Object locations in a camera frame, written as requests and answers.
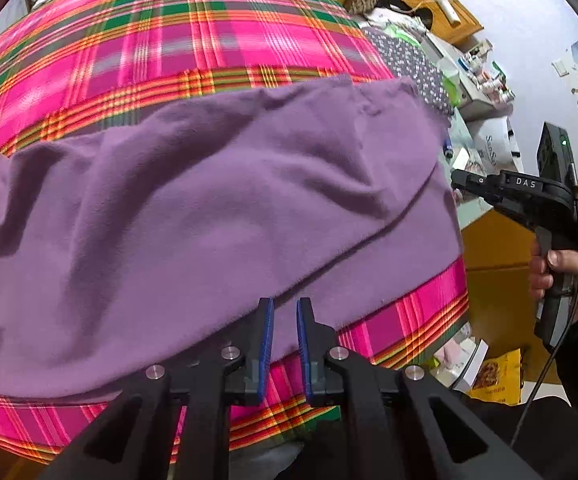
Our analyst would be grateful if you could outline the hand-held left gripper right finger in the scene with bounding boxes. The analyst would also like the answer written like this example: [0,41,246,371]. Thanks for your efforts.
[295,297,545,480]

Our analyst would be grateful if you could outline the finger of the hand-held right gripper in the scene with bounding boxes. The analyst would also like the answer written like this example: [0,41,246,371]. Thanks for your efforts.
[450,169,507,207]

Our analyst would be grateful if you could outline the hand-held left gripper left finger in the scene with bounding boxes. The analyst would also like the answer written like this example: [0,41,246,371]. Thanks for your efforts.
[36,296,276,480]

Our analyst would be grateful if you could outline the purple fleece pants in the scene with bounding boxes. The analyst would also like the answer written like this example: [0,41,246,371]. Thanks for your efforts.
[0,75,465,406]

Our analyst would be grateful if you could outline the white cardboard box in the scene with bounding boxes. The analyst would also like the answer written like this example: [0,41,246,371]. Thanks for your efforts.
[469,120,525,173]

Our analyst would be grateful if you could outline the white storage box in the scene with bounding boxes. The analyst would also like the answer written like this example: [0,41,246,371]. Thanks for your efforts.
[429,35,515,121]

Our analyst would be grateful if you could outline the row of small bottles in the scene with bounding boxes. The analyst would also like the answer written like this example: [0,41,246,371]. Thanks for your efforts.
[462,42,517,106]

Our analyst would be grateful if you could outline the grey dotted cloth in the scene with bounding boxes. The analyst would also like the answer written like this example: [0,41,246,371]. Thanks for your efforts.
[364,27,455,116]

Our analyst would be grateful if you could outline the wooden headboard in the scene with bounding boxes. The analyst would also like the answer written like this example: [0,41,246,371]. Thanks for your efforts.
[379,0,485,51]

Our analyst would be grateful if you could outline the pastel gift box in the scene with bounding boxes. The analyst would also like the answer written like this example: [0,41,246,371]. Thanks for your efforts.
[421,322,490,395]

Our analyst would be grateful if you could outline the green plastic bag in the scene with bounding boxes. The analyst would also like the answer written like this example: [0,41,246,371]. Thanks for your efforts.
[384,25,420,46]

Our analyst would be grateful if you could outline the yellow snack packet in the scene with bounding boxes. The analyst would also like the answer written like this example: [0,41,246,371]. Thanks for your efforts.
[470,349,522,406]

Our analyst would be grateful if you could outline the white floral cloth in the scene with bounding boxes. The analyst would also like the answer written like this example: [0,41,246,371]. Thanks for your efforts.
[364,7,430,36]

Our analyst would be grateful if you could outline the pink plaid blanket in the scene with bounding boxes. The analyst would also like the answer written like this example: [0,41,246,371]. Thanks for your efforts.
[0,0,470,466]

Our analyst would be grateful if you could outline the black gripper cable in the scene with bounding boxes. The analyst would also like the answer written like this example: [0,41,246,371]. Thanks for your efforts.
[509,190,578,448]

